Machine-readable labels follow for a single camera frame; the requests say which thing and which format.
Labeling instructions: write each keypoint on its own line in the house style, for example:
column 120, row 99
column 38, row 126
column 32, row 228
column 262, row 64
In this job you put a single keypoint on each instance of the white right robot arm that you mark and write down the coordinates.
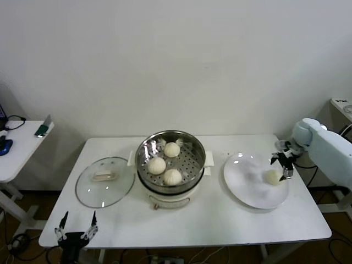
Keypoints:
column 327, row 148

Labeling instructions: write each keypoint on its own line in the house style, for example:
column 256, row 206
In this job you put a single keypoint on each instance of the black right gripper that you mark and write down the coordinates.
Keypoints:
column 286, row 159

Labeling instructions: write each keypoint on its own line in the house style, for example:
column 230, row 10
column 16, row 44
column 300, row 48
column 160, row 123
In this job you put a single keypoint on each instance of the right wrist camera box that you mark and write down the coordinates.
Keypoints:
column 281, row 145

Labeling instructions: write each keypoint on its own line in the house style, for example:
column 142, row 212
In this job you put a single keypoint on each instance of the clear round container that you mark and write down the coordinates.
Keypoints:
column 349, row 108

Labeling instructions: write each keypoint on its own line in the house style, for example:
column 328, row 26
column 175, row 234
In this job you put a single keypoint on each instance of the white side table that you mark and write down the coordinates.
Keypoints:
column 22, row 154

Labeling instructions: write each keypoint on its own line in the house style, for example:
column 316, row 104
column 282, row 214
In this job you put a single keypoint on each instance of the white round plate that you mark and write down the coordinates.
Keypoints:
column 242, row 178

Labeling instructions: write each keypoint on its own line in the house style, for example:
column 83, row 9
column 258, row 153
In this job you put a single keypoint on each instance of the floor power adapter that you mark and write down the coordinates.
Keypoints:
column 17, row 242

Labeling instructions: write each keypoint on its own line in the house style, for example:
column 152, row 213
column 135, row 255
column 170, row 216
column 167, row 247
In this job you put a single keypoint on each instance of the blue computer mouse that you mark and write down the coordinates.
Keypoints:
column 5, row 147

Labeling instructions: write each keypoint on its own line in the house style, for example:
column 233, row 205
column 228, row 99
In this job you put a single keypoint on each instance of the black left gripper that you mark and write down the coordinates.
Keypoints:
column 71, row 239

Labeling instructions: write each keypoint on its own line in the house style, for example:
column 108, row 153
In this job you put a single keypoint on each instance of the grey floor power strip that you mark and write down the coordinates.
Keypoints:
column 167, row 260

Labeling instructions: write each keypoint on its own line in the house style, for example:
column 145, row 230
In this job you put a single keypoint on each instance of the stainless steel steamer basket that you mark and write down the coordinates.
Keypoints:
column 192, row 162

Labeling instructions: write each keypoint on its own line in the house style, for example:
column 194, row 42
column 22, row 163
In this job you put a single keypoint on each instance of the round glass lid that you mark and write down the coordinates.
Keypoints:
column 93, row 192

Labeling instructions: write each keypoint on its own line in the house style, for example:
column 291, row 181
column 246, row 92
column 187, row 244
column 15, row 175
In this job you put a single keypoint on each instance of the white table leg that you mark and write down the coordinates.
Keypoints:
column 263, row 253
column 100, row 256

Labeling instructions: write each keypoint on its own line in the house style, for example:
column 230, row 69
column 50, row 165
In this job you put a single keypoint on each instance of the dark laptop edge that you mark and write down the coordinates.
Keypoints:
column 2, row 112

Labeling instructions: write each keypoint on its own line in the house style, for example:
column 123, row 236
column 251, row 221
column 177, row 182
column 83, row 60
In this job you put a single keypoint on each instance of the white steamed baozi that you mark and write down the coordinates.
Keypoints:
column 157, row 165
column 172, row 176
column 272, row 178
column 171, row 149

